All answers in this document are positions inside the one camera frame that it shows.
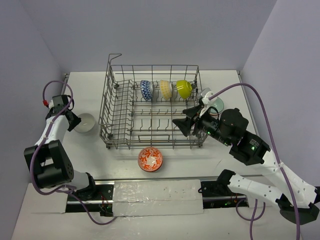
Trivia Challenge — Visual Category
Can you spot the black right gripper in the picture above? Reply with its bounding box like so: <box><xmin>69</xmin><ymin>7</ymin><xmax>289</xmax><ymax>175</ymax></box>
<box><xmin>171</xmin><ymin>103</ymin><xmax>232</xmax><ymax>146</ymax></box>

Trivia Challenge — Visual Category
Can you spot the white bowl yellow flower pattern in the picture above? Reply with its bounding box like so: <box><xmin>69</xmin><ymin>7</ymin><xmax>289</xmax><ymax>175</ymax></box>
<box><xmin>159</xmin><ymin>80</ymin><xmax>173</xmax><ymax>101</ymax></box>

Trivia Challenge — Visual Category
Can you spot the blue zigzag patterned bowl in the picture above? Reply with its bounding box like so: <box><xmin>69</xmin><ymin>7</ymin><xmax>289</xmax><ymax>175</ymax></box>
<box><xmin>140</xmin><ymin>80</ymin><xmax>154</xmax><ymax>101</ymax></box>

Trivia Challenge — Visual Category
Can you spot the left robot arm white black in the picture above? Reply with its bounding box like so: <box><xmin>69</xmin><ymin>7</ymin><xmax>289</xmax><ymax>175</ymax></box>
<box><xmin>23</xmin><ymin>94</ymin><xmax>98</xmax><ymax>201</ymax></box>

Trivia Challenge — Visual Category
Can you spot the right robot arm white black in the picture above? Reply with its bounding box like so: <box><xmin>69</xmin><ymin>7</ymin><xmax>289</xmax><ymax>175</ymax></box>
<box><xmin>172</xmin><ymin>105</ymin><xmax>320</xmax><ymax>225</ymax></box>

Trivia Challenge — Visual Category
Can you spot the plain white bowl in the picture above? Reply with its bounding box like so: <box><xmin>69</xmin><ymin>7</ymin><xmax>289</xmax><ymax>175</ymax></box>
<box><xmin>74</xmin><ymin>113</ymin><xmax>96</xmax><ymax>134</ymax></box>

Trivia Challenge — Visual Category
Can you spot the teal patterned bowl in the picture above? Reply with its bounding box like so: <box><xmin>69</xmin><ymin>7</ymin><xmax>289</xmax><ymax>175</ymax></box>
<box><xmin>209</xmin><ymin>97</ymin><xmax>224</xmax><ymax>113</ymax></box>

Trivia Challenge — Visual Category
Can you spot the orange floral patterned bowl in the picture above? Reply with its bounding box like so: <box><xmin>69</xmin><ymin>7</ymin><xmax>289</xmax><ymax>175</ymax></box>
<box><xmin>137</xmin><ymin>146</ymin><xmax>163</xmax><ymax>173</ymax></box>

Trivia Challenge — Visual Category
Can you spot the white taped cover panel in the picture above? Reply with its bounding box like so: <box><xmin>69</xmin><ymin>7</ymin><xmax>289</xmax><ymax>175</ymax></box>
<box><xmin>112</xmin><ymin>179</ymin><xmax>204</xmax><ymax>217</ymax></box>

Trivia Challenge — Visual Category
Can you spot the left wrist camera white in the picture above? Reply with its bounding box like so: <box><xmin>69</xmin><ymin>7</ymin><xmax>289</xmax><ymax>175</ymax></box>
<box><xmin>42</xmin><ymin>99</ymin><xmax>54</xmax><ymax>110</ymax></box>

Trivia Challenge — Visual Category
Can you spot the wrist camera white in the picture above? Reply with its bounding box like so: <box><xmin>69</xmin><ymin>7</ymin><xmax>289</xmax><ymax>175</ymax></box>
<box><xmin>199</xmin><ymin>87</ymin><xmax>217</xmax><ymax>118</ymax></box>
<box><xmin>42</xmin><ymin>99</ymin><xmax>54</xmax><ymax>110</ymax></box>

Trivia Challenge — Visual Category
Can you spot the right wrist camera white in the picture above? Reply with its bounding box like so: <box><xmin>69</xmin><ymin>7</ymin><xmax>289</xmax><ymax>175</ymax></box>
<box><xmin>199</xmin><ymin>87</ymin><xmax>217</xmax><ymax>118</ymax></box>

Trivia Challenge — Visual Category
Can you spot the grey wire dish rack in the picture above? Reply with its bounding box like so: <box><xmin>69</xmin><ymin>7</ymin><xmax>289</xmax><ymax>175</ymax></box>
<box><xmin>98</xmin><ymin>53</ymin><xmax>206</xmax><ymax>149</ymax></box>

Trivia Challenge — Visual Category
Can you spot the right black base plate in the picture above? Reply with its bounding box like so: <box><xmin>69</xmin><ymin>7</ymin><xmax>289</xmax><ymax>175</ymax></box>
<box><xmin>198</xmin><ymin>180</ymin><xmax>249</xmax><ymax>209</ymax></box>

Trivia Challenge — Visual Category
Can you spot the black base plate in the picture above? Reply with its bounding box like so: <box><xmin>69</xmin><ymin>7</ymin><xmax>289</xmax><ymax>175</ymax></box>
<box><xmin>198</xmin><ymin>180</ymin><xmax>249</xmax><ymax>209</ymax></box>
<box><xmin>65</xmin><ymin>181</ymin><xmax>114</xmax><ymax>217</ymax></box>

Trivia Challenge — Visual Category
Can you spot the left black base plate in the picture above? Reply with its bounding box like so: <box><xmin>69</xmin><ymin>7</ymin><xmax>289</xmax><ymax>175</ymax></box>
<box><xmin>65</xmin><ymin>181</ymin><xmax>114</xmax><ymax>217</ymax></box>

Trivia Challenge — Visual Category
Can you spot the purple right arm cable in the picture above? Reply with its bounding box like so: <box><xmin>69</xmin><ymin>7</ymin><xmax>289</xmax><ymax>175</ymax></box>
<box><xmin>209</xmin><ymin>83</ymin><xmax>302</xmax><ymax>240</ymax></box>

